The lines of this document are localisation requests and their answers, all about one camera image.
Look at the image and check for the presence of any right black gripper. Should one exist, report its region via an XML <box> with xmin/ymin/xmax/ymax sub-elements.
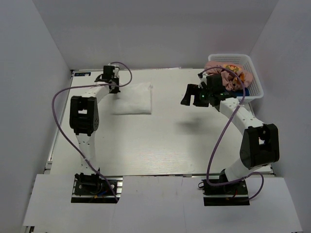
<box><xmin>181</xmin><ymin>84</ymin><xmax>213</xmax><ymax>107</ymax></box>

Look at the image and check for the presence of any pink printed t shirt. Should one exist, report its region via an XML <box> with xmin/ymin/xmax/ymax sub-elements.
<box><xmin>204</xmin><ymin>61</ymin><xmax>254</xmax><ymax>91</ymax></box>

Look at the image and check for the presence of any white t shirt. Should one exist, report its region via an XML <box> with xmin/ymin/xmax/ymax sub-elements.
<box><xmin>112</xmin><ymin>82</ymin><xmax>153</xmax><ymax>115</ymax></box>

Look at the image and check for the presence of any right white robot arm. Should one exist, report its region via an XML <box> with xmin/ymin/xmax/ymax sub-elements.
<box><xmin>180</xmin><ymin>73</ymin><xmax>279</xmax><ymax>194</ymax></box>

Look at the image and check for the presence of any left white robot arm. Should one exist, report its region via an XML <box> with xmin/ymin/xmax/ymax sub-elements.
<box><xmin>69</xmin><ymin>65</ymin><xmax>120</xmax><ymax>175</ymax></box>

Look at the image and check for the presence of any blue t shirt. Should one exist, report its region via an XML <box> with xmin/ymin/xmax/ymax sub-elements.
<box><xmin>226</xmin><ymin>88</ymin><xmax>250</xmax><ymax>97</ymax></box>

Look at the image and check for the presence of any blue label sticker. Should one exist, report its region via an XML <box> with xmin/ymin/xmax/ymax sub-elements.
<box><xmin>74</xmin><ymin>72</ymin><xmax>91</xmax><ymax>77</ymax></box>

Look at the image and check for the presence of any white plastic basket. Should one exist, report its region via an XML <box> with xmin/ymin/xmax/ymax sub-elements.
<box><xmin>208</xmin><ymin>54</ymin><xmax>264</xmax><ymax>103</ymax></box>

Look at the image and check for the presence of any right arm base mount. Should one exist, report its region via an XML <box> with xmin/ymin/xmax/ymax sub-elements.
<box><xmin>198</xmin><ymin>180</ymin><xmax>250</xmax><ymax>206</ymax></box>

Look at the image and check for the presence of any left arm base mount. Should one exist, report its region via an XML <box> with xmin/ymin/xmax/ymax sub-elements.
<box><xmin>71</xmin><ymin>173</ymin><xmax>123</xmax><ymax>204</ymax></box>

